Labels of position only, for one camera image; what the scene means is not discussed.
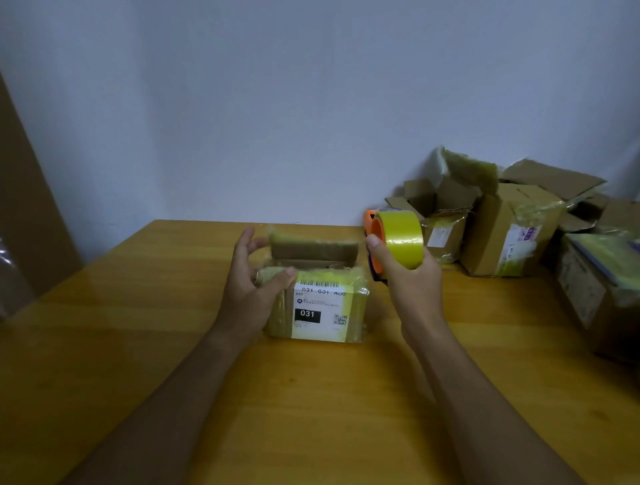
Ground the small box with 031 label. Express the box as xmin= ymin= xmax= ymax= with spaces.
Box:
xmin=255 ymin=229 xmax=372 ymax=346

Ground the taped box with blue stripe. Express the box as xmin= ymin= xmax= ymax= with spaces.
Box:
xmin=556 ymin=231 xmax=640 ymax=362

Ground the person's left hand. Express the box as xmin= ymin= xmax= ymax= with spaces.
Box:
xmin=215 ymin=227 xmax=299 ymax=344

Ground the person's left forearm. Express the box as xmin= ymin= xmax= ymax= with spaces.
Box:
xmin=61 ymin=323 xmax=252 ymax=485

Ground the orange dispenser with yellow tape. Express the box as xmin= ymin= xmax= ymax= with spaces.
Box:
xmin=363 ymin=209 xmax=427 ymax=284

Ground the large brown cardboard sheet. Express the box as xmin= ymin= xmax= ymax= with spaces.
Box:
xmin=0 ymin=73 xmax=85 ymax=322

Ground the row of cardboard boxes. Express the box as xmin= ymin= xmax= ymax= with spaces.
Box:
xmin=383 ymin=146 xmax=640 ymax=279

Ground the person's right hand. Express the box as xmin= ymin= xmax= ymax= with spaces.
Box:
xmin=365 ymin=233 xmax=447 ymax=346

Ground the person's right forearm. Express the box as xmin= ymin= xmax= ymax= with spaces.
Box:
xmin=403 ymin=323 xmax=587 ymax=485

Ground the yellow wooden table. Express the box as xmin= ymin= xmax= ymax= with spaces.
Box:
xmin=0 ymin=219 xmax=640 ymax=485

